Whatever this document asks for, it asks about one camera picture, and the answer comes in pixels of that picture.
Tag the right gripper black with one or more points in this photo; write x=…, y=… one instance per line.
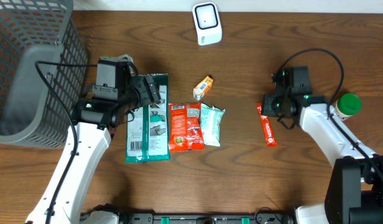
x=268, y=107

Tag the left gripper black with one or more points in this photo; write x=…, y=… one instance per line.
x=143, y=86

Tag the small red wrapper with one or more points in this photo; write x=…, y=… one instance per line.
x=267, y=127

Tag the green white snack bag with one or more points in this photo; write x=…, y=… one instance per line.
x=147, y=129

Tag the orange white small packet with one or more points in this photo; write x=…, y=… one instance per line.
x=203, y=88

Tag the red snack packet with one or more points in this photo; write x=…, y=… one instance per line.
x=186, y=133

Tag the green-lid white jar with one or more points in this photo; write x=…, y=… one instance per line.
x=347, y=105

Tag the teal white snack packet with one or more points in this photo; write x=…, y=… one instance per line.
x=210, y=119

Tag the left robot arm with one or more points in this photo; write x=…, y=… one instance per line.
x=93, y=123

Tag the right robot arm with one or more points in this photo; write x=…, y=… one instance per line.
x=355, y=191

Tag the white barcode scanner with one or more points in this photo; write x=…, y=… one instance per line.
x=207, y=23

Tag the grey plastic mesh basket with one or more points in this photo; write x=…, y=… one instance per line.
x=32, y=30

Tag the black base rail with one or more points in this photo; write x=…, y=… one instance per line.
x=110, y=214

